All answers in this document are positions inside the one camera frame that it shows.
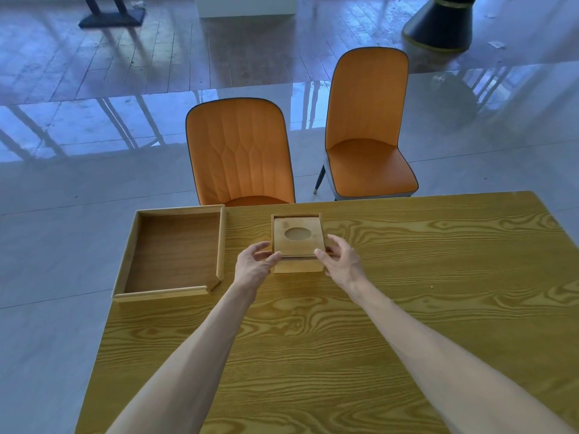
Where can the person's right hand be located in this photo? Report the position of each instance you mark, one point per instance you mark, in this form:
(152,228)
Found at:
(346,270)

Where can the person's left hand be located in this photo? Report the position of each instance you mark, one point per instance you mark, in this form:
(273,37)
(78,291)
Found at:
(248,270)

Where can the person's left thumb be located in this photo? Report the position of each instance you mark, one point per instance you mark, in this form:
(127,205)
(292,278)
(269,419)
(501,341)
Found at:
(270,259)

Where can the person's right thumb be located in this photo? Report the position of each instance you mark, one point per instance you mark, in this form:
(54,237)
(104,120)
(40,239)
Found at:
(323,257)

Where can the wooden lid with oval hole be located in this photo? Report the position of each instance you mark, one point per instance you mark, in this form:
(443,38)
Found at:
(312,246)

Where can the wooden tissue box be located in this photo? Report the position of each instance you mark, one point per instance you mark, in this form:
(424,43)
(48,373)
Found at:
(298,265)

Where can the person's left forearm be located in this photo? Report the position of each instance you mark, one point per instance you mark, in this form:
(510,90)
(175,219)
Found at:
(190,361)

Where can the person's right forearm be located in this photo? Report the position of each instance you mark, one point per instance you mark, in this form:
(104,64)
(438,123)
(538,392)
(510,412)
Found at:
(443,361)

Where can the wooden tray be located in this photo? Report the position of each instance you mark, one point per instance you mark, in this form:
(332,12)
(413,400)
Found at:
(174,253)

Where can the orange quilted-back chair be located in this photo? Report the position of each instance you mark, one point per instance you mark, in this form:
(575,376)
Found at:
(239,149)

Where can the orange smooth-back chair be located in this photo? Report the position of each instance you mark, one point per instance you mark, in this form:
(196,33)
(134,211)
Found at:
(368,131)

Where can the white cabinet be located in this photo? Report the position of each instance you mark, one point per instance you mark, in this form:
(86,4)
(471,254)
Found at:
(246,5)

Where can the crumpled white paper scrap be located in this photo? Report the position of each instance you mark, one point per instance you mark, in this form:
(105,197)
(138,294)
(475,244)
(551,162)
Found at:
(138,4)

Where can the black flat table base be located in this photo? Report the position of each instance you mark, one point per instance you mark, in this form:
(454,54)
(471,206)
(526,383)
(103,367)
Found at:
(111,15)

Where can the black conical pedestal gold trim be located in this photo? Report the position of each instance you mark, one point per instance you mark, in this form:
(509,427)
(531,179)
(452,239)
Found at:
(441,24)

